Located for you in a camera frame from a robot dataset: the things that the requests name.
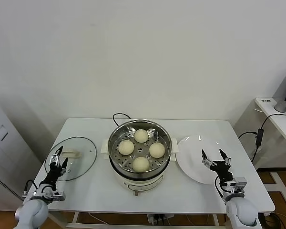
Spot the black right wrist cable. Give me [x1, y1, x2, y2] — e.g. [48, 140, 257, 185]
[214, 176, 227, 199]

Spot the glass pot lid cream handle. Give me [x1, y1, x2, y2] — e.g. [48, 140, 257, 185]
[44, 136, 97, 182]

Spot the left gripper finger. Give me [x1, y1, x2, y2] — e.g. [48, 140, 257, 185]
[49, 146, 63, 166]
[59, 157, 69, 175]

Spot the white side desk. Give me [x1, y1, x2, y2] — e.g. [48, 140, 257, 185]
[254, 96, 286, 206]

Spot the white table frame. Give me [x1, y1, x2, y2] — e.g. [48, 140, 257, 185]
[65, 211, 220, 229]

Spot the black floor cable bundle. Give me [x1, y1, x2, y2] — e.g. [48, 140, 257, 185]
[259, 211, 286, 229]

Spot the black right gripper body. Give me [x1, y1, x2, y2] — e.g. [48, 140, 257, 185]
[210, 161, 235, 184]

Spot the black cooker power cord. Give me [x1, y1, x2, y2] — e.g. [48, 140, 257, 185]
[112, 113, 132, 127]

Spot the grey cylindrical device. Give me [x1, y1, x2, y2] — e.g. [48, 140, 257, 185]
[274, 100, 286, 112]

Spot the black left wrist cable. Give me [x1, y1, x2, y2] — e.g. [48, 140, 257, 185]
[23, 180, 38, 198]

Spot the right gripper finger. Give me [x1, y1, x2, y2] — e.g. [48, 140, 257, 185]
[218, 148, 231, 167]
[201, 149, 217, 169]

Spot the perforated steel steamer basket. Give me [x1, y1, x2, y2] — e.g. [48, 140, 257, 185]
[107, 120, 172, 178]

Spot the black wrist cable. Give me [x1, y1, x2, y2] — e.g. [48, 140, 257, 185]
[23, 180, 38, 198]
[214, 176, 227, 199]

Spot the white metal cabinet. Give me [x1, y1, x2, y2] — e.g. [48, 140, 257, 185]
[0, 97, 43, 212]

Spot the thin white cable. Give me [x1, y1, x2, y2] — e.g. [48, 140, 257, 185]
[88, 213, 109, 225]

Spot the white power strip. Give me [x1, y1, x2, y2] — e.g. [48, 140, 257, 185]
[146, 214, 174, 225]

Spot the cream electric cooker base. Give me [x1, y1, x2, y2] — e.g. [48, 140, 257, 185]
[100, 137, 179, 197]

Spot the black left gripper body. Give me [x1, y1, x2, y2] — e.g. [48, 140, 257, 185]
[40, 164, 63, 188]

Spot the white round plate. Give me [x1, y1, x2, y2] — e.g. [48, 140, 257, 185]
[175, 135, 233, 185]

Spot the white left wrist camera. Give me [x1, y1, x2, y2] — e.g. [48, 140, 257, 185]
[46, 189, 67, 202]

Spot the white steamed baozi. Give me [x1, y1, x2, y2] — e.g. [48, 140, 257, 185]
[118, 140, 135, 155]
[132, 156, 150, 173]
[134, 129, 149, 143]
[149, 142, 166, 158]

